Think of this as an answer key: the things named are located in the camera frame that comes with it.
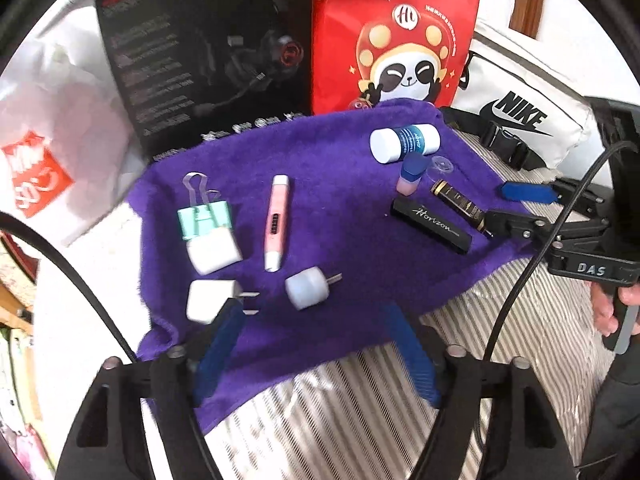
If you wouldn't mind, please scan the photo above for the long black box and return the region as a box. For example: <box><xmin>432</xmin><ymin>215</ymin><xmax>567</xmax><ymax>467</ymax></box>
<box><xmin>390</xmin><ymin>196</ymin><xmax>473</xmax><ymax>255</ymax></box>

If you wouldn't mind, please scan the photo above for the wooden headboard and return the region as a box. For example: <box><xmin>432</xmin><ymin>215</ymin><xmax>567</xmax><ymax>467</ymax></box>
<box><xmin>0</xmin><ymin>230</ymin><xmax>38</xmax><ymax>336</ymax></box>

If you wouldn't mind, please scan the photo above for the striped bed sheet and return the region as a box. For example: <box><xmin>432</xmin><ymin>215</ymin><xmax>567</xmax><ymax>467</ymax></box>
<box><xmin>30</xmin><ymin>160</ymin><xmax>621</xmax><ymax>480</ymax></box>

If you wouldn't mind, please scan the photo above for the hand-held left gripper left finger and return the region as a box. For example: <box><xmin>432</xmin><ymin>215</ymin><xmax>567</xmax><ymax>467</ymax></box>
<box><xmin>55</xmin><ymin>300</ymin><xmax>246</xmax><ymax>480</ymax></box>

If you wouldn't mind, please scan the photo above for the person's right hand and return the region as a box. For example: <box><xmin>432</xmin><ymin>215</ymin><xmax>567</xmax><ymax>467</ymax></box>
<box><xmin>590</xmin><ymin>280</ymin><xmax>640</xmax><ymax>336</ymax></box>

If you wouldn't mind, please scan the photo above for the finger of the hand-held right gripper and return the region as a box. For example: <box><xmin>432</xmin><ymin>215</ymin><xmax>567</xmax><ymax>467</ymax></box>
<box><xmin>484</xmin><ymin>209</ymin><xmax>608</xmax><ymax>251</ymax></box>
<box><xmin>501</xmin><ymin>177</ymin><xmax>608</xmax><ymax>211</ymax></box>

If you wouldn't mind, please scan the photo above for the purple towel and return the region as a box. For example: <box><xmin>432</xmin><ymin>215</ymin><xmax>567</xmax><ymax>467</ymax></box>
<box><xmin>125</xmin><ymin>97</ymin><xmax>533</xmax><ymax>436</ymax></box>

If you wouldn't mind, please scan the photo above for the person's right forearm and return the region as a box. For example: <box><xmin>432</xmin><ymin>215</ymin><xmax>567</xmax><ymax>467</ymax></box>
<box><xmin>580</xmin><ymin>332</ymin><xmax>640</xmax><ymax>480</ymax></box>

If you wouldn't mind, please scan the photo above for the white plastic shopping bag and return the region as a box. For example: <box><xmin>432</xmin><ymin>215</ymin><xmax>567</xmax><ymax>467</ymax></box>
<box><xmin>0</xmin><ymin>10</ymin><xmax>151</xmax><ymax>248</ymax></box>

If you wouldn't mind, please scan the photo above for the black and gold box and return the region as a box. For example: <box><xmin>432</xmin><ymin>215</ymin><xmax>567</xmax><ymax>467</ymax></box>
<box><xmin>430</xmin><ymin>179</ymin><xmax>496</xmax><ymax>238</ymax></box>

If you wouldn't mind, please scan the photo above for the rectangular white charger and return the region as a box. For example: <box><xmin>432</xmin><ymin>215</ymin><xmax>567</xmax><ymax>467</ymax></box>
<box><xmin>186</xmin><ymin>227</ymin><xmax>243</xmax><ymax>276</ymax></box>

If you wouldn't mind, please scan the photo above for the black headphone box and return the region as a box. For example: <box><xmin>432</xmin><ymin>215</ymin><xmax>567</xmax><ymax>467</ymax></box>
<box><xmin>95</xmin><ymin>0</ymin><xmax>313</xmax><ymax>161</ymax></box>

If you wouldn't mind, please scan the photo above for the black cable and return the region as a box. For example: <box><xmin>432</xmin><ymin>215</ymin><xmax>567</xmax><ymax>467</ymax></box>
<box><xmin>0</xmin><ymin>212</ymin><xmax>138</xmax><ymax>363</ymax></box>
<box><xmin>477</xmin><ymin>140</ymin><xmax>640</xmax><ymax>461</ymax></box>

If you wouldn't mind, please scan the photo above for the pink pen-shaped device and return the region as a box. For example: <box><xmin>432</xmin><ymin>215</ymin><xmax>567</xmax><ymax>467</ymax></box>
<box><xmin>263</xmin><ymin>175</ymin><xmax>292</xmax><ymax>273</ymax></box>

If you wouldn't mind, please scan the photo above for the wooden door frame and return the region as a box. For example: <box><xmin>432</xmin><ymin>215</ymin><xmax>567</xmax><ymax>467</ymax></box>
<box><xmin>509</xmin><ymin>0</ymin><xmax>546</xmax><ymax>41</ymax></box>

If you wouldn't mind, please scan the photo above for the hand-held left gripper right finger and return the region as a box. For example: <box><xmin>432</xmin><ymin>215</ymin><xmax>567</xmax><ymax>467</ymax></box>
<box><xmin>382</xmin><ymin>302</ymin><xmax>583</xmax><ymax>480</ymax></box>

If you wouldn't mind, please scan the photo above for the white and blue bottle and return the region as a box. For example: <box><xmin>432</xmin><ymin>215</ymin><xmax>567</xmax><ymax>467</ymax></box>
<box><xmin>369</xmin><ymin>122</ymin><xmax>442</xmax><ymax>164</ymax></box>

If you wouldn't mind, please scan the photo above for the square white charger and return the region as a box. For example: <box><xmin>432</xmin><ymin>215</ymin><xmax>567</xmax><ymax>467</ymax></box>
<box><xmin>185</xmin><ymin>280</ymin><xmax>262</xmax><ymax>325</ymax></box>

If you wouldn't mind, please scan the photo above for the green binder clip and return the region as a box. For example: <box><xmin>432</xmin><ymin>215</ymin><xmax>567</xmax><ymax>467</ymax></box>
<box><xmin>176</xmin><ymin>172</ymin><xmax>235</xmax><ymax>243</ymax></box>

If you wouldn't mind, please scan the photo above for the small pink blue-capped bottle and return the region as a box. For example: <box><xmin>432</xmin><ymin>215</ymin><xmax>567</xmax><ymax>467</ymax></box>
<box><xmin>396</xmin><ymin>154</ymin><xmax>430</xmax><ymax>196</ymax></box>

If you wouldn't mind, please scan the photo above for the white waist bag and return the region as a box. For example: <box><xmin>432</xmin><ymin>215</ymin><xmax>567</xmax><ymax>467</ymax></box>
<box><xmin>440</xmin><ymin>17</ymin><xmax>601</xmax><ymax>171</ymax></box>

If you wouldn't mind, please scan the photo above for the red panda paper bag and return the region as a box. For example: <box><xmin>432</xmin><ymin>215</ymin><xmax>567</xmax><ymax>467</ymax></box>
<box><xmin>311</xmin><ymin>0</ymin><xmax>485</xmax><ymax>115</ymax></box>

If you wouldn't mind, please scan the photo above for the white tape roll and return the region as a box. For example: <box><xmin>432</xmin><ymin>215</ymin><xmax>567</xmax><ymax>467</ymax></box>
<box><xmin>284</xmin><ymin>266</ymin><xmax>346</xmax><ymax>311</ymax></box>

